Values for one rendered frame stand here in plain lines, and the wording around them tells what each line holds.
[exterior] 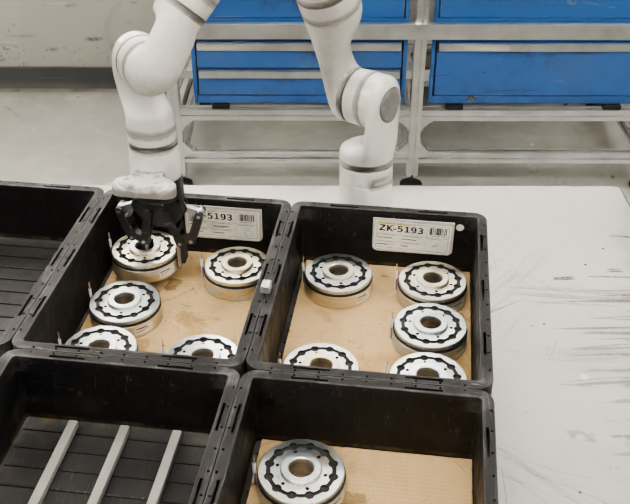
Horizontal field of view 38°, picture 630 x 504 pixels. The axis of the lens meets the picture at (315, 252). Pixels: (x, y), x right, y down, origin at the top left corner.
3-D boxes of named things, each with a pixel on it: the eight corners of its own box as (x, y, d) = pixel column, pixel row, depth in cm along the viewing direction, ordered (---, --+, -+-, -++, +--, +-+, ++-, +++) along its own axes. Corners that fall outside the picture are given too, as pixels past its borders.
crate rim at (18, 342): (109, 200, 149) (107, 187, 148) (293, 213, 146) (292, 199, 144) (9, 361, 116) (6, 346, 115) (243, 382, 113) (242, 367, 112)
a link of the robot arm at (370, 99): (408, 69, 150) (404, 164, 159) (360, 58, 155) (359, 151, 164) (376, 87, 144) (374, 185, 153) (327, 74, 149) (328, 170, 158)
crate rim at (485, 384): (293, 213, 146) (293, 199, 144) (485, 226, 143) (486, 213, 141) (244, 382, 113) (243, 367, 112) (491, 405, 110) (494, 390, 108)
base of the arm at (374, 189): (334, 236, 170) (334, 152, 161) (382, 230, 172) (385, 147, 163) (345, 262, 162) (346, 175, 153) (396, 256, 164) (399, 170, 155)
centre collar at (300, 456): (280, 455, 109) (280, 451, 109) (322, 455, 109) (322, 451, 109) (279, 487, 105) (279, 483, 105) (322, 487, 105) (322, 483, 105)
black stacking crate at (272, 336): (294, 263, 151) (294, 203, 145) (477, 277, 148) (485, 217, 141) (248, 438, 118) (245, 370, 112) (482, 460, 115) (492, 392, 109)
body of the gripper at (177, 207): (190, 159, 137) (195, 213, 142) (135, 155, 138) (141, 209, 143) (178, 184, 131) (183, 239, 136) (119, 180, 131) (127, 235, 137)
